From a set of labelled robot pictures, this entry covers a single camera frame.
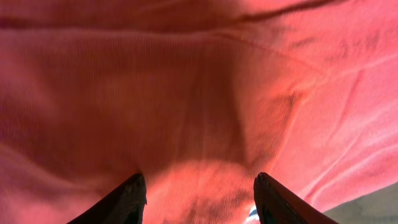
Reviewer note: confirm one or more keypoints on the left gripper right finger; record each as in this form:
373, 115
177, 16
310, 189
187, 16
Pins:
276, 204

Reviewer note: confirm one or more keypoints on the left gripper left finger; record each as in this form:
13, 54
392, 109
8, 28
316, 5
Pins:
124, 205

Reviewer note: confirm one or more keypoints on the red orange polo shirt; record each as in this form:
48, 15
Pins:
199, 97

